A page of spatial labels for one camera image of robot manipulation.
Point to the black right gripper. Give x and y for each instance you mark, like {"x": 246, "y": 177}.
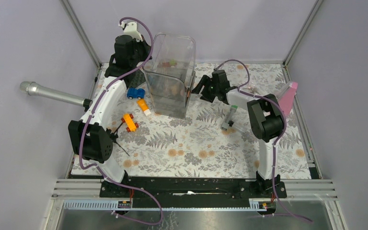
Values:
{"x": 206, "y": 81}

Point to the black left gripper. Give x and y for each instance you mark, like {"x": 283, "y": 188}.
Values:
{"x": 143, "y": 44}

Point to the beige makeup sponge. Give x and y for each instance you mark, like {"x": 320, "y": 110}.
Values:
{"x": 174, "y": 90}

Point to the clear acrylic organizer box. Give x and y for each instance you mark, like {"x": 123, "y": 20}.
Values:
{"x": 183, "y": 50}

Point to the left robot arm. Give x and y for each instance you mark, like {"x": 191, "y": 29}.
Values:
{"x": 90, "y": 139}

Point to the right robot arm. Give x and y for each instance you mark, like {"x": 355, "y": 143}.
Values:
{"x": 267, "y": 121}

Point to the dark grey building plate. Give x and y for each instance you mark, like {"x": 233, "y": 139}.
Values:
{"x": 135, "y": 79}

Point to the blue toy car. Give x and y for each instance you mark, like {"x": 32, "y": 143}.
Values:
{"x": 135, "y": 93}

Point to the grey square tube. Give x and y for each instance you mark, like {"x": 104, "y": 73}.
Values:
{"x": 228, "y": 122}

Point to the orange cream tube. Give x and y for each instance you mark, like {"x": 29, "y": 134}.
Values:
{"x": 144, "y": 107}

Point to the yellow red toy block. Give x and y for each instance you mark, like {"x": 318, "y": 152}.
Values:
{"x": 131, "y": 126}

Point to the pink stand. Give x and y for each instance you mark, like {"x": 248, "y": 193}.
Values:
{"x": 285, "y": 96}

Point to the silver microphone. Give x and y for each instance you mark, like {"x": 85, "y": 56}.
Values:
{"x": 32, "y": 88}

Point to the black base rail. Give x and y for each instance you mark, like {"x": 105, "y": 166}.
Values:
{"x": 176, "y": 192}

